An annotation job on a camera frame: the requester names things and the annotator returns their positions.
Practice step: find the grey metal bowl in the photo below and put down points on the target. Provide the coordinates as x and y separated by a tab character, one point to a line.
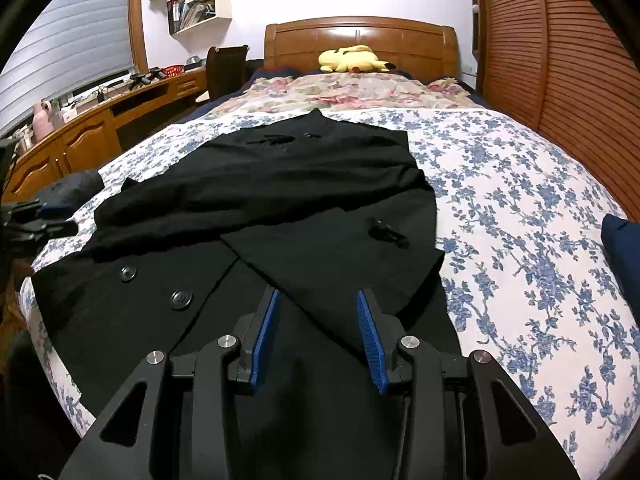
195	62

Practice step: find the navy folded cloth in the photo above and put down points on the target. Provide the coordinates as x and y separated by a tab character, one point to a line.
625	260

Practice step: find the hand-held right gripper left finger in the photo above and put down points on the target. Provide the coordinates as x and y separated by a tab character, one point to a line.
265	340

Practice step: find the dark grey folded clothes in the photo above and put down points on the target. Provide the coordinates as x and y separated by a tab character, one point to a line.
70	190

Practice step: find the black gadget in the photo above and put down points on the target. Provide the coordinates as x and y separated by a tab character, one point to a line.
147	77

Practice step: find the wooden bed headboard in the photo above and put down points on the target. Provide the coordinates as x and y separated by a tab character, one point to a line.
300	45

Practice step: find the red basket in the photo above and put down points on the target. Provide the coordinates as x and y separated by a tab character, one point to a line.
173	70

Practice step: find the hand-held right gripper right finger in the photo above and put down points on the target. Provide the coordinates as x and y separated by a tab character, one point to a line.
372	340

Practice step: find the pink floral quilt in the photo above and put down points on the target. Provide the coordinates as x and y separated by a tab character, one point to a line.
350	92

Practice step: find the grey window blind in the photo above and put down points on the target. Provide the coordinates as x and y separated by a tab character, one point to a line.
75	45

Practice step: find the blue floral bed sheet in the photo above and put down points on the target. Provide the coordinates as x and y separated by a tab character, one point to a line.
510	210

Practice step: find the wooden window frame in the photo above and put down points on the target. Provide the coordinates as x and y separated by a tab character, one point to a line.
137	20

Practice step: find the yellow plush toy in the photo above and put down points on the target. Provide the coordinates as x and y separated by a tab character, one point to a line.
350	60

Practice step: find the black button coat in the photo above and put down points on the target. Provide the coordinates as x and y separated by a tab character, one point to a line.
280	210

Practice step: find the person's left hand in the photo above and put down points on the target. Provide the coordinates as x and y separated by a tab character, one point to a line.
24	270

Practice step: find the black binders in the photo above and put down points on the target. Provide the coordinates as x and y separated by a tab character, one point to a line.
173	16

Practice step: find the wooden louvered wardrobe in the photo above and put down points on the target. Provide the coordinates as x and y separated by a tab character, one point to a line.
565	60

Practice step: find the pink vase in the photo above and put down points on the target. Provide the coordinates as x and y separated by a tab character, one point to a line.
42	119

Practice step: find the dark wooden chair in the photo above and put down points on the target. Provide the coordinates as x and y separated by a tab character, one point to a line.
225	72

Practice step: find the wooden desk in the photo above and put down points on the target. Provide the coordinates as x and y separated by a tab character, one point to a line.
80	145

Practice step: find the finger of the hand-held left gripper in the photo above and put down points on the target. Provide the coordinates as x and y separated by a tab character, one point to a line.
45	208
45	232

